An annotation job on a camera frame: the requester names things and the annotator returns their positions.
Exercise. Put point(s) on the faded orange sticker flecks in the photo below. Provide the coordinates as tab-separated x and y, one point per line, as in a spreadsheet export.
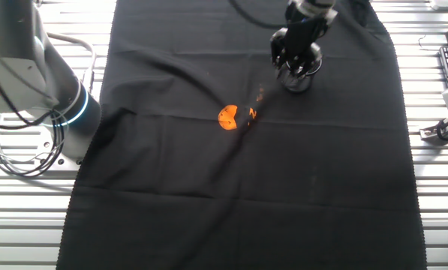
260	95

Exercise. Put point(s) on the large orange sticker piece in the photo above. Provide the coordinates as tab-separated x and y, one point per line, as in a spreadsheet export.
227	118

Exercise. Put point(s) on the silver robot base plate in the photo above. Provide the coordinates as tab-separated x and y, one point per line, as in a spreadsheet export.
45	144

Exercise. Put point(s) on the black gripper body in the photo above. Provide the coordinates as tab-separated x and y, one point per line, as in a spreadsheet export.
302	37

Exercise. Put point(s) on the black mesh pen holder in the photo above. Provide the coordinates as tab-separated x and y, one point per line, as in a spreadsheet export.
298	85

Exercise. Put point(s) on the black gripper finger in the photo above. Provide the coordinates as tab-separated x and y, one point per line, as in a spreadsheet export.
315	56
278	48

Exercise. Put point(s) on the jagged orange sticker scrap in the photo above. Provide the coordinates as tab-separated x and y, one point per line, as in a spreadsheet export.
252	112

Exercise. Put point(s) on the metal camera stand foot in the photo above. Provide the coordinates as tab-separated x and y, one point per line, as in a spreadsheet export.
428	132

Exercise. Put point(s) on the grey device edge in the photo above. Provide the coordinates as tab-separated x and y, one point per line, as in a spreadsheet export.
447	4

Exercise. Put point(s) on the black cloth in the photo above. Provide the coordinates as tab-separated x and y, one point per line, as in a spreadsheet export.
208	206

